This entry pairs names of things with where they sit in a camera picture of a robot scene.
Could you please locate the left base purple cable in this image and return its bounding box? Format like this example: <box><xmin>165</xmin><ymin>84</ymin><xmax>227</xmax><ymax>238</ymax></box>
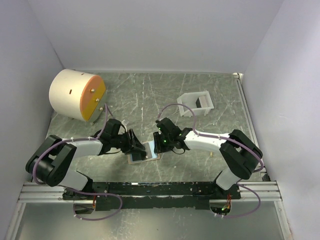
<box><xmin>65</xmin><ymin>188</ymin><xmax>123</xmax><ymax>221</ymax></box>

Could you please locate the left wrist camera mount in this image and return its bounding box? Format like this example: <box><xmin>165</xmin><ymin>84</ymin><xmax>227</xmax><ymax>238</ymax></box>
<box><xmin>121</xmin><ymin>120</ymin><xmax>129</xmax><ymax>131</ymax></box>

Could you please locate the white card tray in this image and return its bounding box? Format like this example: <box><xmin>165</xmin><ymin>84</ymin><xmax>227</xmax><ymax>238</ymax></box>
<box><xmin>177</xmin><ymin>91</ymin><xmax>215</xmax><ymax>117</ymax></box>

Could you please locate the cream cylinder with orange face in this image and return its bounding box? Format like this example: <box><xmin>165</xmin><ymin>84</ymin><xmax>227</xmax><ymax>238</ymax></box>
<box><xmin>48</xmin><ymin>69</ymin><xmax>107</xmax><ymax>123</ymax></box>

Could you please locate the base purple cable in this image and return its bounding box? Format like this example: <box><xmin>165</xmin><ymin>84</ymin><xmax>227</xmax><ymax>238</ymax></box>
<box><xmin>65</xmin><ymin>188</ymin><xmax>123</xmax><ymax>221</ymax></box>
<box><xmin>213</xmin><ymin>182</ymin><xmax>262</xmax><ymax>219</ymax></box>

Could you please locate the beige leather card holder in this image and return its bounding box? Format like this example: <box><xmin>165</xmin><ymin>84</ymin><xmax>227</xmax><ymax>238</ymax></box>
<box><xmin>128</xmin><ymin>140</ymin><xmax>161</xmax><ymax>164</ymax></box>

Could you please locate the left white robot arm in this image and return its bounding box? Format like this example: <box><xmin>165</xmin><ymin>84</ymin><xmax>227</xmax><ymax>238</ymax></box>
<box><xmin>25</xmin><ymin>118</ymin><xmax>147</xmax><ymax>200</ymax></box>

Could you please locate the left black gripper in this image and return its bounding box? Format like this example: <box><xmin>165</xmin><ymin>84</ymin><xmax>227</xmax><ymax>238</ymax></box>
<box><xmin>111</xmin><ymin>128</ymin><xmax>146</xmax><ymax>155</ymax></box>

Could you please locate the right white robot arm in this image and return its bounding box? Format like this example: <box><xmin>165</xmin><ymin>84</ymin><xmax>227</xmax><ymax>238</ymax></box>
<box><xmin>153</xmin><ymin>117</ymin><xmax>263</xmax><ymax>199</ymax></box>

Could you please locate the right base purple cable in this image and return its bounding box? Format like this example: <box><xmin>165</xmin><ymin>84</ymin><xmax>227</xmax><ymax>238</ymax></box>
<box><xmin>213</xmin><ymin>182</ymin><xmax>262</xmax><ymax>219</ymax></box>

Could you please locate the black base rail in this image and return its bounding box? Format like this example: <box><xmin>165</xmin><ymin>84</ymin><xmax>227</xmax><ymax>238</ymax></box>
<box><xmin>62</xmin><ymin>181</ymin><xmax>241</xmax><ymax>211</ymax></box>

